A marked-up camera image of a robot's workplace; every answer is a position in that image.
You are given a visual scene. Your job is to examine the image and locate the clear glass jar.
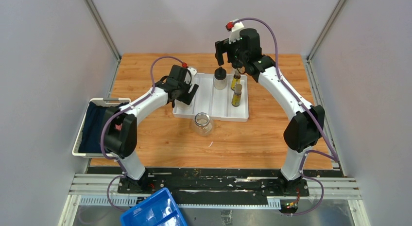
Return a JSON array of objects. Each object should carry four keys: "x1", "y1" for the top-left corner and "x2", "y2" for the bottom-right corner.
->
[
  {"x1": 192, "y1": 112, "x2": 214, "y2": 136},
  {"x1": 178, "y1": 102, "x2": 191, "y2": 110}
]

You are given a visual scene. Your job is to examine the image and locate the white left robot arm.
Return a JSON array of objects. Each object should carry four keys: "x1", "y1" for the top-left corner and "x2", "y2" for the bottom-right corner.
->
[{"x1": 99, "y1": 64, "x2": 199, "y2": 193}]

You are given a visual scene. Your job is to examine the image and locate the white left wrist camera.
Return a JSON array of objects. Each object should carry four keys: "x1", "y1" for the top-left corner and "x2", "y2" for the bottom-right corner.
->
[{"x1": 185, "y1": 67, "x2": 198, "y2": 85}]

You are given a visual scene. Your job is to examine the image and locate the blue plastic bin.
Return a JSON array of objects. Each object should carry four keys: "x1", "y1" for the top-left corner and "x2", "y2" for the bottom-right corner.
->
[{"x1": 120, "y1": 188, "x2": 188, "y2": 226}]

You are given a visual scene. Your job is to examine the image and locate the dark blue cloth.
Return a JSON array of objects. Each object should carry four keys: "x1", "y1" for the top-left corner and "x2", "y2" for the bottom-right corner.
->
[{"x1": 79, "y1": 102, "x2": 108, "y2": 153}]

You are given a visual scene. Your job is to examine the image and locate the white divided tray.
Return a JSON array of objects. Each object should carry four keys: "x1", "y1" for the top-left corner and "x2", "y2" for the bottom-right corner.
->
[{"x1": 172, "y1": 73, "x2": 249, "y2": 122}]

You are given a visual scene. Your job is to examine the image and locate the white laundry basket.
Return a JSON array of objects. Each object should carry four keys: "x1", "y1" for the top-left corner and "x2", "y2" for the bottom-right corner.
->
[{"x1": 72, "y1": 98, "x2": 131, "y2": 158}]

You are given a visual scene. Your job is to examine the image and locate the pink cloth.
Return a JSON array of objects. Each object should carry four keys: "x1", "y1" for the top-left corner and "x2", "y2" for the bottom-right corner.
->
[{"x1": 115, "y1": 124, "x2": 122, "y2": 131}]

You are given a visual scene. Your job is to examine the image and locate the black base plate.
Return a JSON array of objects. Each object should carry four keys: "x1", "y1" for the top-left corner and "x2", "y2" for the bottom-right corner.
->
[{"x1": 116, "y1": 167, "x2": 309, "y2": 206}]

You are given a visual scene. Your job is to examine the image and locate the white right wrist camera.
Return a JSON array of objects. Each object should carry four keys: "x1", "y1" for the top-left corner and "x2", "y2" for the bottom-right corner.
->
[{"x1": 229, "y1": 19, "x2": 244, "y2": 43}]

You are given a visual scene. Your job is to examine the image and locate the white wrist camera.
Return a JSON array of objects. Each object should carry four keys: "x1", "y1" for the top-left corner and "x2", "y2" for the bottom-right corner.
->
[
  {"x1": 185, "y1": 67, "x2": 198, "y2": 85},
  {"x1": 229, "y1": 19, "x2": 244, "y2": 43}
]

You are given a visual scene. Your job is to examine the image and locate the black-lid shaker jar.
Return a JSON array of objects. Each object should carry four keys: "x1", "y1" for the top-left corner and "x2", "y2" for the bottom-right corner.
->
[{"x1": 213, "y1": 67, "x2": 227, "y2": 90}]

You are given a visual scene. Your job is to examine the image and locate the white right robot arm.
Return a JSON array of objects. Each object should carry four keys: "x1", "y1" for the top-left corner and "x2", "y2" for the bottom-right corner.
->
[{"x1": 215, "y1": 28, "x2": 325, "y2": 196}]

